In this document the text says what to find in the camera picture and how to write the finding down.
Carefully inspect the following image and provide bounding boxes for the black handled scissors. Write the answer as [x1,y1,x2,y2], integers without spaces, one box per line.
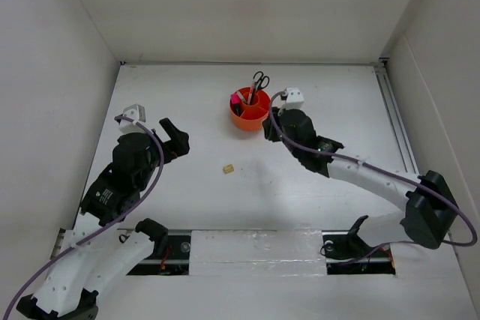
[253,70,270,92]

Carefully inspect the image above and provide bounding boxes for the small tan eraser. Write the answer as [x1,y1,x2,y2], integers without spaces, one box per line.
[223,164,234,174]

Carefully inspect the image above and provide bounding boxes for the black gel pen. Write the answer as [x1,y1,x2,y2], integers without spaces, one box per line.
[251,81,257,106]

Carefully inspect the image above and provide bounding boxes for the red clear pen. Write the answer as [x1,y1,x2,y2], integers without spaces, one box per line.
[246,82,256,105]

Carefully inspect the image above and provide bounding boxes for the green clear pen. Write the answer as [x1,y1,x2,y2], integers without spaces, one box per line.
[235,91,247,104]

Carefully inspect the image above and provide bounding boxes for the pink capped black highlighter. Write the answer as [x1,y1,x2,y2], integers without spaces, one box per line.
[230,93,242,117]

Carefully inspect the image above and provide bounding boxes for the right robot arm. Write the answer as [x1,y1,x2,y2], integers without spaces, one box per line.
[262,107,458,258]

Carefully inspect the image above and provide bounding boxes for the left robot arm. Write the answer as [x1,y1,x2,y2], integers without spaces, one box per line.
[9,115,190,319]

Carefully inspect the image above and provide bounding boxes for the orange round divided container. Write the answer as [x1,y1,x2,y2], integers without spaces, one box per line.
[229,90,271,132]

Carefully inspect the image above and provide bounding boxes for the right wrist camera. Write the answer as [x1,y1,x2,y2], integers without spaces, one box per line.
[280,87,305,109]

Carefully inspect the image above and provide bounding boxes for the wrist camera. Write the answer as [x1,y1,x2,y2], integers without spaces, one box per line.
[280,87,305,109]
[115,103,146,135]

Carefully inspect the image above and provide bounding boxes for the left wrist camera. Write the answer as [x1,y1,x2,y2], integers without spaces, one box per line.
[115,103,146,135]

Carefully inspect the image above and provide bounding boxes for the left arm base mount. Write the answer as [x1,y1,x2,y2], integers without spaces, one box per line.
[118,218,192,276]

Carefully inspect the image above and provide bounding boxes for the aluminium rail right side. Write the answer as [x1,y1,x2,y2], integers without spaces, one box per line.
[372,61,419,173]

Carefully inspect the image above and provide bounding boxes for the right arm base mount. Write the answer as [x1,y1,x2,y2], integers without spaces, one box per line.
[319,215,396,275]

